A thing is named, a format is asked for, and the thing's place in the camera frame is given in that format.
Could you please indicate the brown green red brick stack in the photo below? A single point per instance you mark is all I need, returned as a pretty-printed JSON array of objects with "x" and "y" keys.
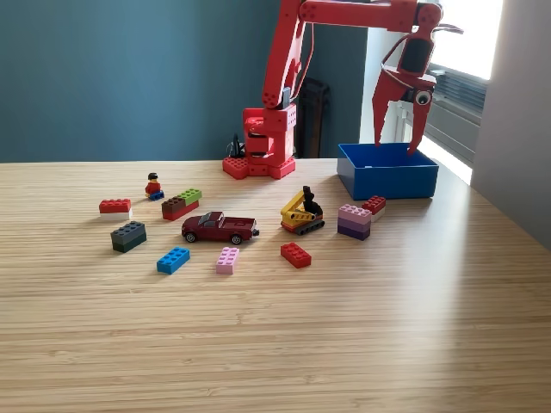
[{"x": 178, "y": 208}]

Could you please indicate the blue plastic bin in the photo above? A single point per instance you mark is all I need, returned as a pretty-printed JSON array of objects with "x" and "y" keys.
[{"x": 387, "y": 185}]

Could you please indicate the grey pleated window blind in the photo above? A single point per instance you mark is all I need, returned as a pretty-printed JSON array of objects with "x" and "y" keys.
[{"x": 460, "y": 94}]

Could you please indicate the black folding rack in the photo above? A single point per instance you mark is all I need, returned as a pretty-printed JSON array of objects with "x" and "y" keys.
[{"x": 316, "y": 125}]

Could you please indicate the small red on white bricks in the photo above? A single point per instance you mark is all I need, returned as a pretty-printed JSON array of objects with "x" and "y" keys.
[{"x": 375, "y": 204}]

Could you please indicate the black table clamp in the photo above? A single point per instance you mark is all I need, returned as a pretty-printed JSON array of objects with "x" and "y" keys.
[
  {"x": 293, "y": 150},
  {"x": 237, "y": 148}
]

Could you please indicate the pink and purple brick stack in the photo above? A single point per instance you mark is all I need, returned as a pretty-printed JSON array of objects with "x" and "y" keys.
[{"x": 354, "y": 223}]

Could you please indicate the small yellow toy digger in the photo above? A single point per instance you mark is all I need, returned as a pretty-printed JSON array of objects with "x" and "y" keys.
[{"x": 297, "y": 217}]

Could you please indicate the dark red toy pickup truck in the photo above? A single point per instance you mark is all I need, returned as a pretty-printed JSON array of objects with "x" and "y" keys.
[{"x": 224, "y": 228}]

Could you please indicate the toy figure red shirt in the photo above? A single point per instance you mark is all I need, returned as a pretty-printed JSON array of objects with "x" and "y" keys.
[{"x": 152, "y": 188}]

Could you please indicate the light blue brick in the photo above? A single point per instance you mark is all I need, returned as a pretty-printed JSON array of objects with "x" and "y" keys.
[{"x": 172, "y": 260}]

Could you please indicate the red on white brick stack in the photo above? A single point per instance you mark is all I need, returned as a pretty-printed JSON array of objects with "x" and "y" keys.
[{"x": 114, "y": 206}]

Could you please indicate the grey on dark green bricks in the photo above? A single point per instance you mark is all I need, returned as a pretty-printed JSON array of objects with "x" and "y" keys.
[{"x": 127, "y": 236}]

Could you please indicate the white window frame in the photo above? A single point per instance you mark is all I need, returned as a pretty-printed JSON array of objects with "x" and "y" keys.
[{"x": 462, "y": 144}]

